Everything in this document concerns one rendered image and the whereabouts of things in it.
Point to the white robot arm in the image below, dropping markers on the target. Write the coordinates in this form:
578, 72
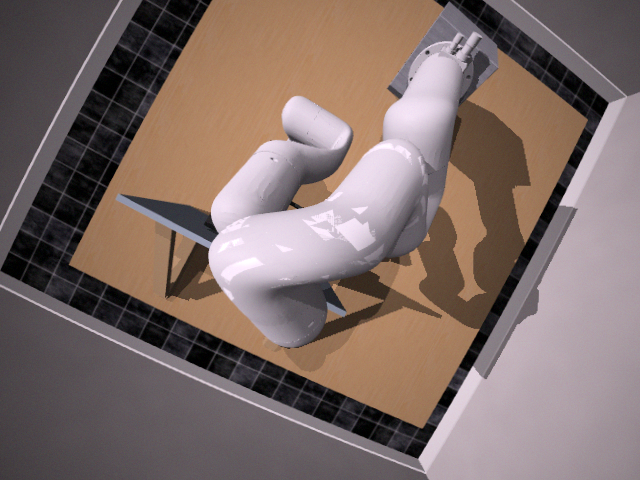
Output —
263, 262

